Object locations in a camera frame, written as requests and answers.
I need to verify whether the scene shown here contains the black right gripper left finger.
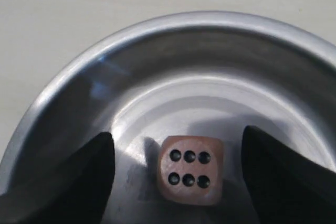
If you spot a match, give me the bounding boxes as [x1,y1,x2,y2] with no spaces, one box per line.
[1,132,116,223]

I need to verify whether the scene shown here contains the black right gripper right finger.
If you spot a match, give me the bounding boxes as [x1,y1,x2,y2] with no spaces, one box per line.
[241,126,335,223]

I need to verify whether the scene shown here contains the wooden die black pips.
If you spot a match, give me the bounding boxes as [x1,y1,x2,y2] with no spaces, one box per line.
[156,135,224,206]

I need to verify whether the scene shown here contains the stainless steel round bowl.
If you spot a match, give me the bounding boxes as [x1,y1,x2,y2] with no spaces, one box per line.
[1,11,335,223]

